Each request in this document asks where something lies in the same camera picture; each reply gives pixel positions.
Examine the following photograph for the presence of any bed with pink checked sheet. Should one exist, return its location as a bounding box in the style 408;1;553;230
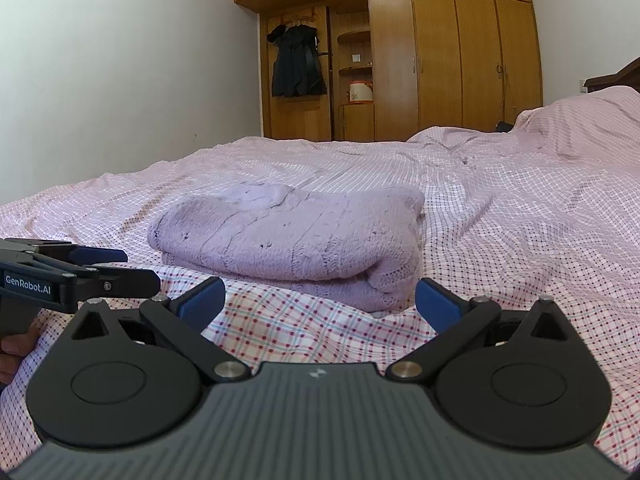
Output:
0;85;640;466

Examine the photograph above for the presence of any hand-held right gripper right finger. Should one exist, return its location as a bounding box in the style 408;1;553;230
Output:
385;277;571;384

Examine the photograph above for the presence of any dark wooden headboard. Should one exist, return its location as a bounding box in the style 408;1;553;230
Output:
585;55;640;94

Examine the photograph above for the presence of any lilac knitted cardigan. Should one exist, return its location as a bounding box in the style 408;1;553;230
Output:
146;183;427;313

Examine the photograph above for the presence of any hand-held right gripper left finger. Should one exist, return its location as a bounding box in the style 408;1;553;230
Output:
70;276;253;384

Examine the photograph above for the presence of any person's left hand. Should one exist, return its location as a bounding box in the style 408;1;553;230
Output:
0;327;42;387

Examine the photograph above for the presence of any wooden wardrobe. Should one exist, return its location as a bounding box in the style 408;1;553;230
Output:
234;0;546;143

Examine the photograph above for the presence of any black hanging dress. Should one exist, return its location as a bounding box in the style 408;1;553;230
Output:
266;22;328;98

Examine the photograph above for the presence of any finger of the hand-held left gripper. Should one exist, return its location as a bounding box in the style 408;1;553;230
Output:
39;242;129;267
65;266;162;314

